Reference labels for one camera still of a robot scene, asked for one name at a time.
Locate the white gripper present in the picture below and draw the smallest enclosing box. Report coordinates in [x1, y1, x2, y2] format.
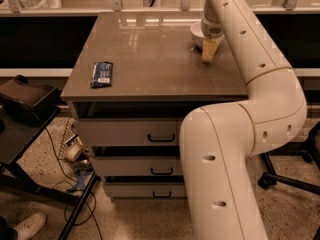
[201, 15, 223, 63]

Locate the white ceramic bowl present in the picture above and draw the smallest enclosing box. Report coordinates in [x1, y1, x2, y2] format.
[190, 22, 203, 49]

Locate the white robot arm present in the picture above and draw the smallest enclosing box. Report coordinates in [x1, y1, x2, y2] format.
[179, 0, 307, 240]

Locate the blue rxbar blueberry wrapper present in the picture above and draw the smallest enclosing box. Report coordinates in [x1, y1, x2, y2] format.
[90, 62, 113, 88]

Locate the grey three-drawer cabinet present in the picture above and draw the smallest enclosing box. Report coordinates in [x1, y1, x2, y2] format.
[60, 10, 249, 203]

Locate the black chair base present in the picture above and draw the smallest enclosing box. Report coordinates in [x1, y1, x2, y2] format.
[258, 122, 320, 195]

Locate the top grey drawer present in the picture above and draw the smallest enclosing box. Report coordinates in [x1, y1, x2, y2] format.
[74, 119, 181, 147]

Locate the grey drawer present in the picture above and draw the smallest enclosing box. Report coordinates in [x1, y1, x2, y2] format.
[103, 183, 186, 199]
[91, 156, 182, 176]
[74, 119, 181, 147]

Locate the middle grey drawer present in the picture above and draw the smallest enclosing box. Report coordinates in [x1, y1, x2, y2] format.
[91, 156, 182, 176]

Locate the bottom grey drawer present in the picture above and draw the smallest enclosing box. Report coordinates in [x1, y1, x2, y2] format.
[103, 183, 186, 199]

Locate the masking tape roll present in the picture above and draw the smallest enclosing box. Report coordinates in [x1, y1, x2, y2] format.
[64, 142, 83, 162]

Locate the black side table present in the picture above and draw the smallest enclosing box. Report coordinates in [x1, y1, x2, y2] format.
[0, 106, 97, 240]

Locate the white sneaker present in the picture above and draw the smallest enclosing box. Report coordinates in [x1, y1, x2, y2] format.
[14, 212, 46, 240]

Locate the black floor cable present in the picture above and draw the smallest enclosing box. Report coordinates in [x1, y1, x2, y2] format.
[44, 127, 104, 240]

